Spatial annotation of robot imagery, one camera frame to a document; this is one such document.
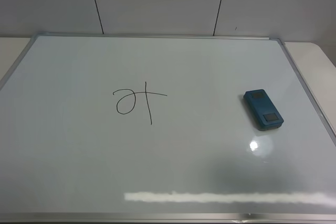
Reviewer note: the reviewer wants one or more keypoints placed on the blue board eraser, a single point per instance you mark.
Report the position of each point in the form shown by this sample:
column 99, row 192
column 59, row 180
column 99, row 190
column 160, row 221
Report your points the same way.
column 265, row 113

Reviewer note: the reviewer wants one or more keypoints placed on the white aluminium-framed whiteboard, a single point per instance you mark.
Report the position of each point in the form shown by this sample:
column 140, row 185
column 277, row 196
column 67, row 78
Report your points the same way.
column 155, row 129

